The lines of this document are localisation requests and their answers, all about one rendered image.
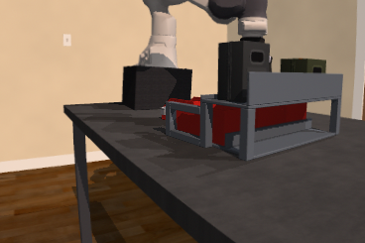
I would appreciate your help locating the grey metal shelf frame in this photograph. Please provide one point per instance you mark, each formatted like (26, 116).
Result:
(264, 89)

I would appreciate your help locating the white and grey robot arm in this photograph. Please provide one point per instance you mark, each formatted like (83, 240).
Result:
(161, 50)

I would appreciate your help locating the olive green case with orange latches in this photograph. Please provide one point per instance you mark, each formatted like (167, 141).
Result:
(303, 65)

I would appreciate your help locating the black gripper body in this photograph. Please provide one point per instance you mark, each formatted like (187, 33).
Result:
(253, 39)

